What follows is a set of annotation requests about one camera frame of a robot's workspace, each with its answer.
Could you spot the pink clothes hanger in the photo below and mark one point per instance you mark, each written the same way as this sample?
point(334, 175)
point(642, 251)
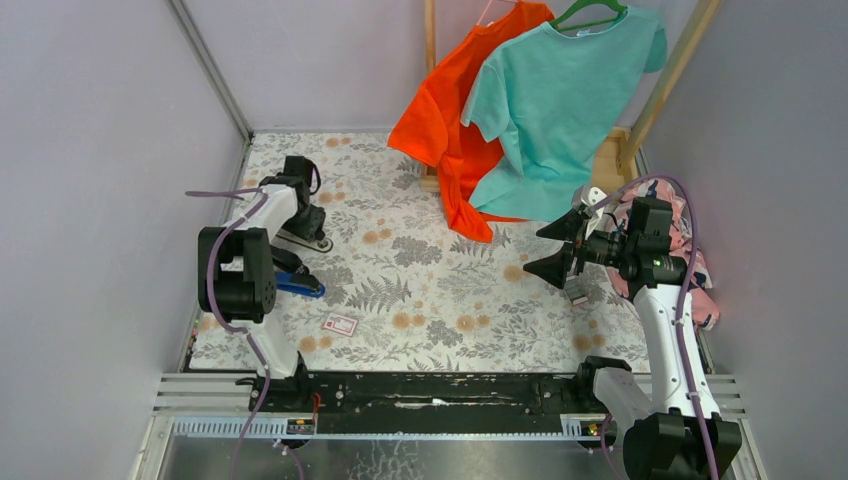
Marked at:
point(494, 10)

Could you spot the pink patterned cloth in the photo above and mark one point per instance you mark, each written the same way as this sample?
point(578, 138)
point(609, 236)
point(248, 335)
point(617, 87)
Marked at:
point(705, 311)

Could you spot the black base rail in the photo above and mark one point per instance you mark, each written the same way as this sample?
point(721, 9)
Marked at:
point(427, 402)

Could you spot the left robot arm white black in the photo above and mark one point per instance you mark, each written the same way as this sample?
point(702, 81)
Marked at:
point(240, 271)

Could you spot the green clothes hanger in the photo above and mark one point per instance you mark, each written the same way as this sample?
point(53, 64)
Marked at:
point(589, 15)

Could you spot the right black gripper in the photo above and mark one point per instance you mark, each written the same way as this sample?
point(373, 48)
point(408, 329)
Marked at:
point(570, 227)

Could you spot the blue stapler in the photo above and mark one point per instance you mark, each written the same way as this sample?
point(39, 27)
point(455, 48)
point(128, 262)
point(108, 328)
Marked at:
point(300, 284)

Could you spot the red staple box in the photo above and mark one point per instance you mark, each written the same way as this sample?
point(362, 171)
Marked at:
point(340, 324)

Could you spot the floral table mat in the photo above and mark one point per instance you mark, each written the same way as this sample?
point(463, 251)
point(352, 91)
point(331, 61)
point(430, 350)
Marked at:
point(425, 297)

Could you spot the orange t-shirt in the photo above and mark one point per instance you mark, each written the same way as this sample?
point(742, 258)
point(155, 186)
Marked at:
point(430, 131)

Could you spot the wooden clothes rack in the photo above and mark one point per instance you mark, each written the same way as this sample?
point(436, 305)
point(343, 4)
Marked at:
point(630, 136)

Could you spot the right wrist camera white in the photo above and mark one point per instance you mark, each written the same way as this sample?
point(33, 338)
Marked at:
point(589, 196)

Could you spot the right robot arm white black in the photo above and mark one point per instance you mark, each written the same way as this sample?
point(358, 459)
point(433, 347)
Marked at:
point(677, 430)

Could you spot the teal t-shirt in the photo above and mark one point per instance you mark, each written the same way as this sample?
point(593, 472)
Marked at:
point(550, 99)

